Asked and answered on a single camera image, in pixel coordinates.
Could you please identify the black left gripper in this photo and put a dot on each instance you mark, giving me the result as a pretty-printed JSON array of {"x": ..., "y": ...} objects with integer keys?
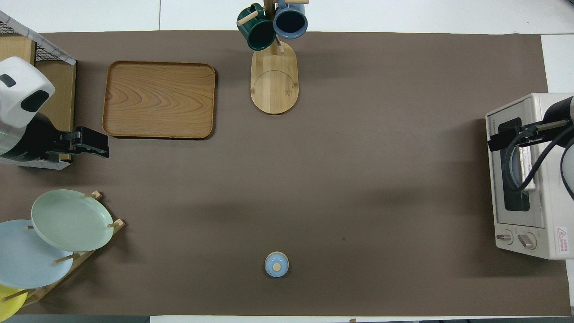
[{"x": 31, "y": 139}]

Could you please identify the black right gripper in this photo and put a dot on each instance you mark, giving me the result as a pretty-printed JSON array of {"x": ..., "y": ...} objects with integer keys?
[{"x": 558, "y": 112}]

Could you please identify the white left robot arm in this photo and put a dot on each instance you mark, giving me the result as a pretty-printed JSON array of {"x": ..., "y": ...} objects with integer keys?
[{"x": 20, "y": 80}]

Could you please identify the white toaster oven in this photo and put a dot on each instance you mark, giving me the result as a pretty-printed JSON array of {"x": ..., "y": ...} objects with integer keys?
[{"x": 556, "y": 215}]

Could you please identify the silver oven knob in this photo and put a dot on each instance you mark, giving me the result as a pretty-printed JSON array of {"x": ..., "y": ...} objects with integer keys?
[
  {"x": 504, "y": 237},
  {"x": 527, "y": 241}
]

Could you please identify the wooden shelf unit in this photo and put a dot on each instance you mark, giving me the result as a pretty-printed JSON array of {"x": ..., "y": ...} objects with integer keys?
[{"x": 58, "y": 98}]

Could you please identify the pale green racked plate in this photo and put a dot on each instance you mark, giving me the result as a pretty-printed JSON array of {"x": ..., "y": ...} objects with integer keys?
[{"x": 71, "y": 220}]

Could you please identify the wooden serving tray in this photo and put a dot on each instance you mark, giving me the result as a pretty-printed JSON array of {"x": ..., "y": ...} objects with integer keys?
[{"x": 157, "y": 98}]

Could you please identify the grey marbled cloth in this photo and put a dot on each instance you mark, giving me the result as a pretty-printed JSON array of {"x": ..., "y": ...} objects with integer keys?
[{"x": 49, "y": 46}]

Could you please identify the wooden plate rack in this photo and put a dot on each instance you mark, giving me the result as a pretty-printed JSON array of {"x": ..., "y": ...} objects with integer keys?
[{"x": 85, "y": 258}]

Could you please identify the light blue racked plate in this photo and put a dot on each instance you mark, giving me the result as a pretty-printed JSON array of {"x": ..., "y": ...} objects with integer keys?
[{"x": 27, "y": 260}]

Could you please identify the brown table mat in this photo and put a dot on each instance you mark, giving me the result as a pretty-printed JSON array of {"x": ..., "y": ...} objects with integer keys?
[{"x": 358, "y": 89}]

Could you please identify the yellow racked plate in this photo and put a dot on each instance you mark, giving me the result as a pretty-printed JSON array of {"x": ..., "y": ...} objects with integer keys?
[{"x": 9, "y": 305}]

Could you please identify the wooden mug tree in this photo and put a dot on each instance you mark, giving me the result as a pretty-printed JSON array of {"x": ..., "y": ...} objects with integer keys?
[{"x": 274, "y": 85}]

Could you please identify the dark green mug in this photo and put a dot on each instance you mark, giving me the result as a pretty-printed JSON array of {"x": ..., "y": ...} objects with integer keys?
[{"x": 258, "y": 31}]

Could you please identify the small blue-white bell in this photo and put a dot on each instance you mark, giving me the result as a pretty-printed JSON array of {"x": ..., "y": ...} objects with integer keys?
[{"x": 276, "y": 265}]

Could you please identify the blue mug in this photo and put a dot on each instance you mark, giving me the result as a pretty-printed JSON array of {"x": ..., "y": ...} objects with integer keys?
[{"x": 290, "y": 20}]

